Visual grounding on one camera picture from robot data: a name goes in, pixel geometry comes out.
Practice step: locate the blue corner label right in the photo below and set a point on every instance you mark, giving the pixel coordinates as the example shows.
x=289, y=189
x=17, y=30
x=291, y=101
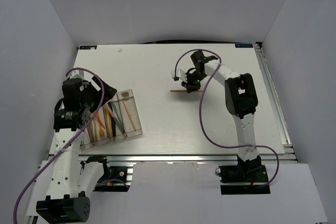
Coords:
x=241, y=45

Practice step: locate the black plastic knife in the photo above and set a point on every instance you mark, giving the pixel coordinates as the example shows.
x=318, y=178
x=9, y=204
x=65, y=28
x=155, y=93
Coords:
x=113, y=126

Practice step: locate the dark orange plastic fork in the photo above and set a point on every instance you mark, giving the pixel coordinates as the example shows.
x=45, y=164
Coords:
x=100, y=121

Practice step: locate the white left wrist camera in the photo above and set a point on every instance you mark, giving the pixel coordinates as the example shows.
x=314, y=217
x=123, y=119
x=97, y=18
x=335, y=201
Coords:
x=77, y=73

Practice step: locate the blue corner label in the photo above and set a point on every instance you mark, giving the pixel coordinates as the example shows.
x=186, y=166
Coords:
x=241, y=45
x=88, y=47

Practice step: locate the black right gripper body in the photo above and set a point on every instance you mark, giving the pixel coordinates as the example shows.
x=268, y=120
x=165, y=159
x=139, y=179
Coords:
x=193, y=80

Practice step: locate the orange chopstick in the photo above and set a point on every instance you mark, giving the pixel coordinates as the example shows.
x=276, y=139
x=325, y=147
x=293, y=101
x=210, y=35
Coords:
x=185, y=91
x=129, y=115

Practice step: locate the orange plastic knife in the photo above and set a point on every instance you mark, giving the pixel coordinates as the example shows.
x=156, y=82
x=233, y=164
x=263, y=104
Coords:
x=108, y=122

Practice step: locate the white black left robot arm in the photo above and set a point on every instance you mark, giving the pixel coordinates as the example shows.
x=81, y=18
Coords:
x=67, y=197

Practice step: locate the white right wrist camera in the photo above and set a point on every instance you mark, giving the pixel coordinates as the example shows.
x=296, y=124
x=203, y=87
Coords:
x=179, y=74

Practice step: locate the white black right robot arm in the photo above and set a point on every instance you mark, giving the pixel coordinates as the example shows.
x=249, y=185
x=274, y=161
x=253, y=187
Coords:
x=240, y=95

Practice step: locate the teal plastic knife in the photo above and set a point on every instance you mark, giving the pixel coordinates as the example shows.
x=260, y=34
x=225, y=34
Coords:
x=114, y=108

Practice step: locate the small orange plastic fork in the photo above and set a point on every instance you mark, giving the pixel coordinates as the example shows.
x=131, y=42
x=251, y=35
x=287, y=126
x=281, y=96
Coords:
x=101, y=131

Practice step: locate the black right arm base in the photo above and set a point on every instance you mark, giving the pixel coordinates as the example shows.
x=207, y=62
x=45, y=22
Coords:
x=235, y=181

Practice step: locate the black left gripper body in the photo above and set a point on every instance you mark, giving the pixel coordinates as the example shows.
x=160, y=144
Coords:
x=91, y=100

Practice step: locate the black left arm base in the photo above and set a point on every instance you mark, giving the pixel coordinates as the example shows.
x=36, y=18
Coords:
x=102, y=176

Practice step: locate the blue corner label left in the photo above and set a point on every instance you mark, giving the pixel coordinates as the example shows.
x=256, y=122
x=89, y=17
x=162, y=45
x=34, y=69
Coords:
x=88, y=47

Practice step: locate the aluminium rail frame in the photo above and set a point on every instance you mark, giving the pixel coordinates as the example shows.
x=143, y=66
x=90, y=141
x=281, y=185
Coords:
x=173, y=162

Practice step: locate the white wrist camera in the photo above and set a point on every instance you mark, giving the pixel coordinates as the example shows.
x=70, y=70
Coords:
x=179, y=74
x=77, y=73

